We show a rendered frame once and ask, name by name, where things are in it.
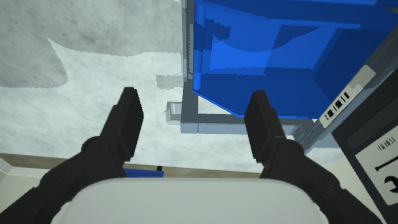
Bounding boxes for dark grey shelf rack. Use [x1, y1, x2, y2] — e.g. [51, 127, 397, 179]
[164, 0, 398, 156]

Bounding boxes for dark grey tool case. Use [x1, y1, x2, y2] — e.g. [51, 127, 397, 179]
[331, 68, 398, 224]

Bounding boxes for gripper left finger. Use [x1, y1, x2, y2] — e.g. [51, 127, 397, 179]
[0, 87, 144, 224]

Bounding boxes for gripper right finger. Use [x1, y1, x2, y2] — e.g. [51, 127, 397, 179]
[244, 90, 383, 224]

